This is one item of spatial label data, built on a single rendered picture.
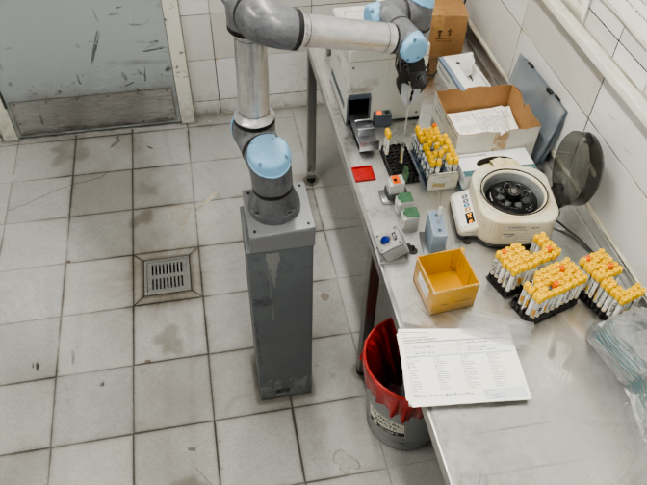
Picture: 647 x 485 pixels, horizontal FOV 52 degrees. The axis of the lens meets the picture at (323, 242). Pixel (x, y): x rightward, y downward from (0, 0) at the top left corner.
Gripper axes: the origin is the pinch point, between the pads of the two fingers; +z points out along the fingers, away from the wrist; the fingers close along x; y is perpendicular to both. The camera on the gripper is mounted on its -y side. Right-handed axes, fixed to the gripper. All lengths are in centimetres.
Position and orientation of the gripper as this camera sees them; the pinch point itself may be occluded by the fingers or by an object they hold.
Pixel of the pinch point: (408, 103)
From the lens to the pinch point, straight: 208.0
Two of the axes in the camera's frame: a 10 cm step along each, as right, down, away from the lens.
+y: -1.7, -7.3, 6.6
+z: -0.2, 6.7, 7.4
